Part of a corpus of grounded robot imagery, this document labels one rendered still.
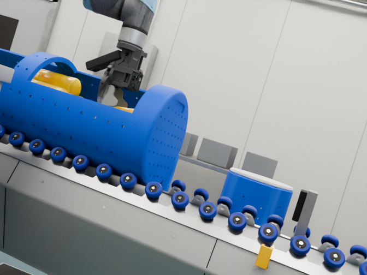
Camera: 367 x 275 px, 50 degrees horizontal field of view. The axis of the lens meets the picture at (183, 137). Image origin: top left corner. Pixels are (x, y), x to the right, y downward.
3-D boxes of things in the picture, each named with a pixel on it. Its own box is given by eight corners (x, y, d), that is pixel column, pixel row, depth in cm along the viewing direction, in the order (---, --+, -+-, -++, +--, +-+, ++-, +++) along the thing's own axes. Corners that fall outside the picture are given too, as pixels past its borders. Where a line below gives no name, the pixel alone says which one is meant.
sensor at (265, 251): (266, 270, 85) (273, 249, 85) (253, 265, 86) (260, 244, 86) (270, 262, 92) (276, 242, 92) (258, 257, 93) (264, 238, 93)
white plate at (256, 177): (290, 189, 153) (289, 192, 153) (295, 186, 179) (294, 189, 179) (223, 166, 162) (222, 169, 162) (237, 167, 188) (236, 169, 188)
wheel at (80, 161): (91, 156, 108) (93, 161, 109) (77, 151, 109) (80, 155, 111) (81, 168, 105) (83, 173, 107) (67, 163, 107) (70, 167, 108)
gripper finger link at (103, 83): (99, 95, 107) (111, 66, 108) (94, 94, 108) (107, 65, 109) (106, 101, 111) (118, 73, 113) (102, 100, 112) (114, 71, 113)
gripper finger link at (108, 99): (108, 118, 106) (121, 87, 108) (90, 112, 108) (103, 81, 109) (113, 121, 109) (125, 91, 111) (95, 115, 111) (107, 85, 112)
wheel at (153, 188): (165, 183, 101) (165, 187, 103) (149, 178, 102) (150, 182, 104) (157, 197, 98) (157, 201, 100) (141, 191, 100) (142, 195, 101)
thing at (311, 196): (298, 256, 94) (318, 193, 94) (282, 249, 96) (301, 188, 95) (299, 247, 104) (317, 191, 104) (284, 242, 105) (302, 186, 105)
